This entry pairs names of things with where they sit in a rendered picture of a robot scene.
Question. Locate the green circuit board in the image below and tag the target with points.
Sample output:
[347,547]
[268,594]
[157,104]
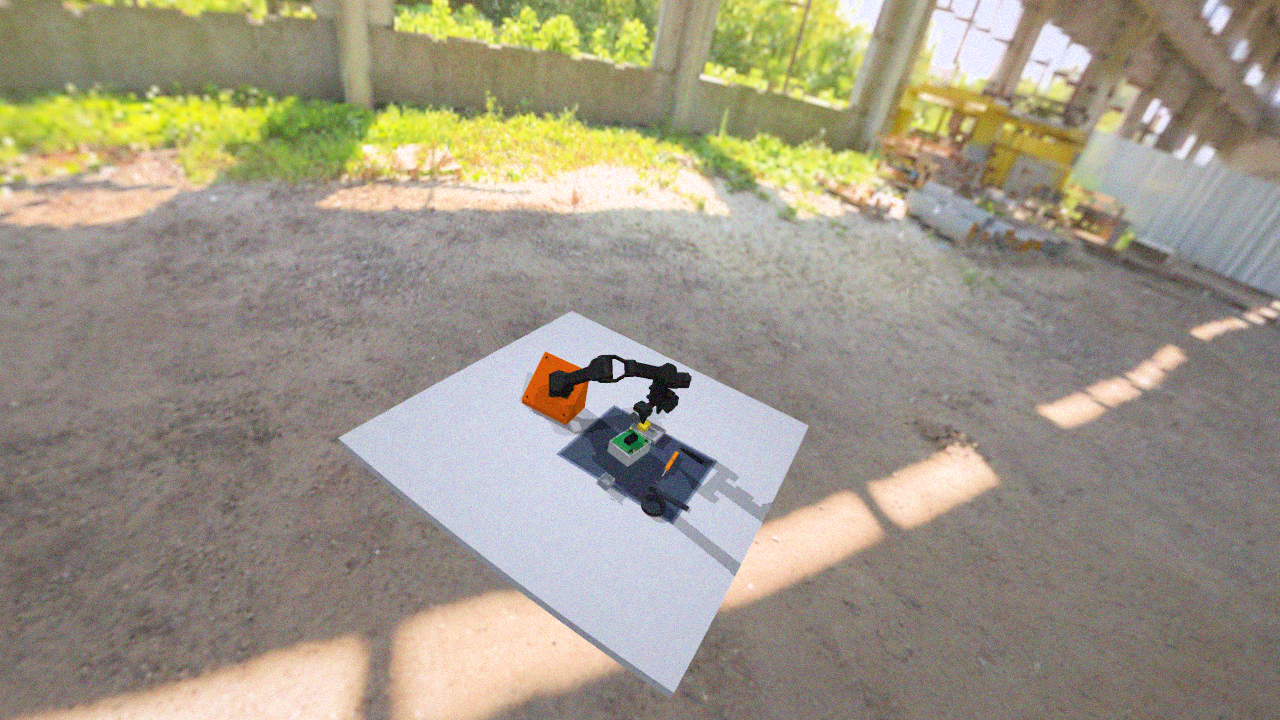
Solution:
[619,441]

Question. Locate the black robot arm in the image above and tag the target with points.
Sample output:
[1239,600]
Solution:
[600,369]

